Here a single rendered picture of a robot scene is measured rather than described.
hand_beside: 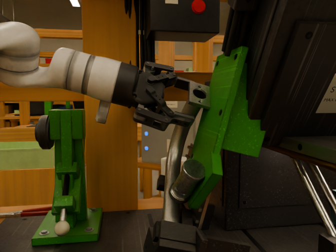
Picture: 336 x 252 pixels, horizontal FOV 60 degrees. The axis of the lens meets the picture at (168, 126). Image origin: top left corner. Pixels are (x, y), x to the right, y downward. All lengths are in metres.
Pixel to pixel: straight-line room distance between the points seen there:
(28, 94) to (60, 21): 10.06
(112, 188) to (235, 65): 0.51
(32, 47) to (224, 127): 0.33
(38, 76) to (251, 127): 0.36
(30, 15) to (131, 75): 10.72
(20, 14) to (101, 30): 10.48
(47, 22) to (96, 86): 10.54
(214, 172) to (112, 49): 0.49
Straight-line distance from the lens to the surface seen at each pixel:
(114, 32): 0.82
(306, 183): 0.50
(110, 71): 0.50
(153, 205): 0.89
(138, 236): 0.67
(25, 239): 0.72
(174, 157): 0.58
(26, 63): 0.53
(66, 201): 0.63
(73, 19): 10.91
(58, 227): 0.62
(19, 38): 0.52
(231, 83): 0.46
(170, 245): 0.48
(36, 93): 0.92
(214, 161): 0.44
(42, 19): 11.08
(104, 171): 0.82
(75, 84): 0.51
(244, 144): 0.48
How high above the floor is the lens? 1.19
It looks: 5 degrees down
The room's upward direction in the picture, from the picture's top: straight up
